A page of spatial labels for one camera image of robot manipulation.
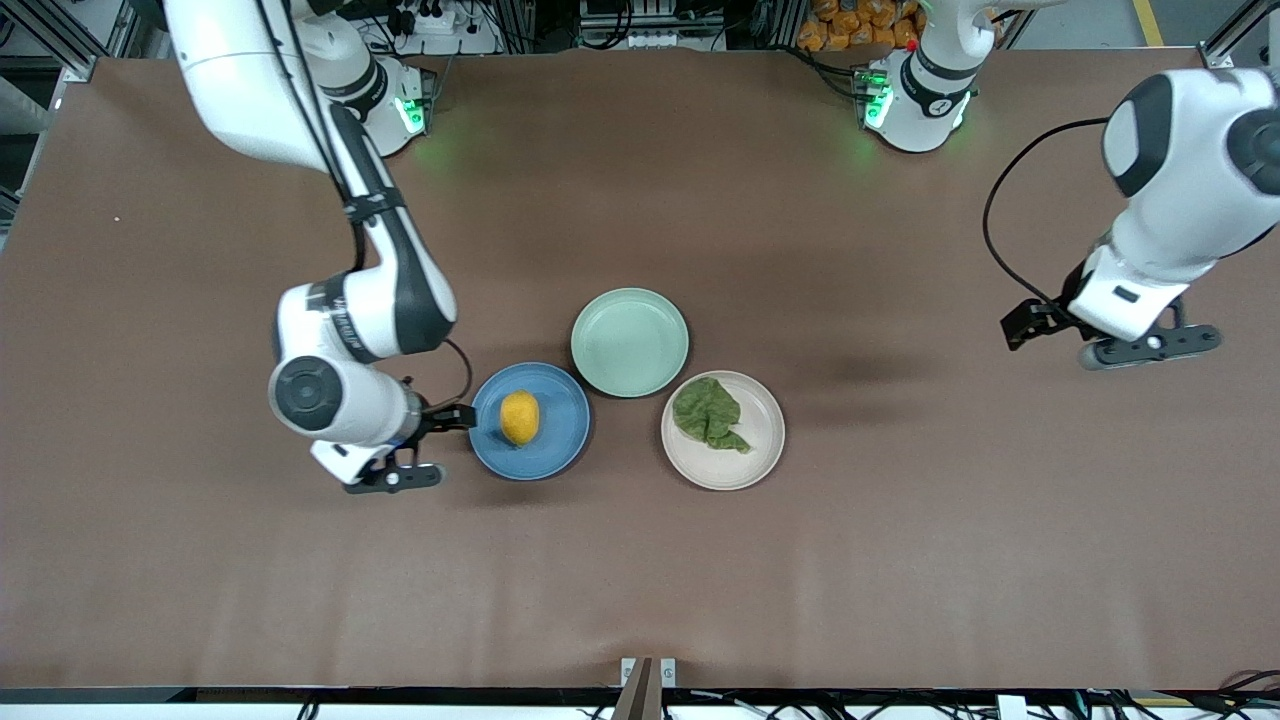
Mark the green lettuce leaf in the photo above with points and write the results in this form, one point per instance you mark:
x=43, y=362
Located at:
x=708, y=410

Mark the white power strip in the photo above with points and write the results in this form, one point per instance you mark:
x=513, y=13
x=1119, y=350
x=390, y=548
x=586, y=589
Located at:
x=450, y=40

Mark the beige plate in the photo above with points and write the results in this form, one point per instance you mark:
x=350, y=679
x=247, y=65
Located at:
x=735, y=465

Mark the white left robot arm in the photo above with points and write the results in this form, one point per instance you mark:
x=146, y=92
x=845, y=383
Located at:
x=1190, y=170

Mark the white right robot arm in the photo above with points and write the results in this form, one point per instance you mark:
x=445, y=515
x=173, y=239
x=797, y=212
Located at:
x=240, y=80

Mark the yellow lemon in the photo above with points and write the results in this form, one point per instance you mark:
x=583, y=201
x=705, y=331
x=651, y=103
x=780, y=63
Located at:
x=520, y=417

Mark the blue plate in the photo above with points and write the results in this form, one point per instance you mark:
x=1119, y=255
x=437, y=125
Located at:
x=560, y=440

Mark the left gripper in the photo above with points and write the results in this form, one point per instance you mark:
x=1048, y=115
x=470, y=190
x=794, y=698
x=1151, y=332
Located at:
x=1040, y=318

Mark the aluminium frame post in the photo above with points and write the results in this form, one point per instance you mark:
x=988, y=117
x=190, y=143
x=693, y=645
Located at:
x=1215, y=55
x=80, y=70

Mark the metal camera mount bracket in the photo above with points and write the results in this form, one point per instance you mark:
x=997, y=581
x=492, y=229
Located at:
x=648, y=690

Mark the bag of orange fruits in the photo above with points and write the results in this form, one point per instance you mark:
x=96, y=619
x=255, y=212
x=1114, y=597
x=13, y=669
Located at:
x=860, y=25

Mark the mint green plate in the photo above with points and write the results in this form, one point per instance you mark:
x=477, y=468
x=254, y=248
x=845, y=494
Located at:
x=630, y=342

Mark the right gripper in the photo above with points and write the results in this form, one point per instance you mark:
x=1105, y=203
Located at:
x=437, y=419

